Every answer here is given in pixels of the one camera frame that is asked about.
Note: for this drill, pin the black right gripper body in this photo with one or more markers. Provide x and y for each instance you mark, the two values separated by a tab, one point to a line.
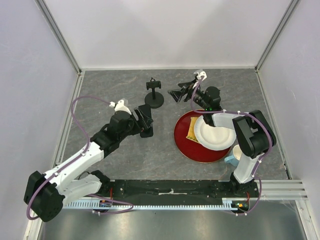
198	98

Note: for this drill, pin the aluminium frame post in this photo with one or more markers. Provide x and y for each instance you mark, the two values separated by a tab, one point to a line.
58	34
277	33

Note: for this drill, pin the red round tray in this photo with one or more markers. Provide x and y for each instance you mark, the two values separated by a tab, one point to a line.
191	149

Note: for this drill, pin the right aluminium frame post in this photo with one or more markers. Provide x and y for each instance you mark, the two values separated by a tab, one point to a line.
277	33

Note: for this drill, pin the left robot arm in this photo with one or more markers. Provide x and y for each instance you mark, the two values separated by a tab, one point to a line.
47	193

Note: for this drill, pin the light blue mug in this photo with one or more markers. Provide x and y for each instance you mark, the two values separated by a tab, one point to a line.
234	157

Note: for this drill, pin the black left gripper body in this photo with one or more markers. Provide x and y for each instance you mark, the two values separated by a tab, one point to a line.
134	127

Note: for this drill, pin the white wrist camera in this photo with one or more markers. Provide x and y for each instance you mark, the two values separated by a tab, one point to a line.
200	75
121	105

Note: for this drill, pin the black phone stand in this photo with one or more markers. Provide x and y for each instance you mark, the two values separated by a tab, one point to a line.
154	99

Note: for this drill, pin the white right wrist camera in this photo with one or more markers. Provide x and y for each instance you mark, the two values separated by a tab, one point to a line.
200	75

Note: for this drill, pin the slotted cable duct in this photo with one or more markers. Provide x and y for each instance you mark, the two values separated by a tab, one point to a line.
89	203

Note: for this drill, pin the yellow sponge cloth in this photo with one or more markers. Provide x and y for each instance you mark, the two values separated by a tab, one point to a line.
191	131

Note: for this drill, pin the black smartphone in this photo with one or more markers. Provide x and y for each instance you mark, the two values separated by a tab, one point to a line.
147	133

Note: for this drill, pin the aluminium front rail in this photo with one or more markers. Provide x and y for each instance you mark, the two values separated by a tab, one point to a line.
282	188

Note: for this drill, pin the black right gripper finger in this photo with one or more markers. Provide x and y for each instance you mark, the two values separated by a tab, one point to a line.
189	85
177	95

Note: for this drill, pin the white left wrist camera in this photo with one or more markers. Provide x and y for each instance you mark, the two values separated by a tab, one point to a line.
121	105

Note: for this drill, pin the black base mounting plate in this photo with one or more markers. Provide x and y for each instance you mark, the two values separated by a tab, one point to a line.
168	199

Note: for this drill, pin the white paper plate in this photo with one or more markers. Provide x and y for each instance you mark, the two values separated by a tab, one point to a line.
213	138

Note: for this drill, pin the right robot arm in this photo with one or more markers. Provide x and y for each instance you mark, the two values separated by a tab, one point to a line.
253	132

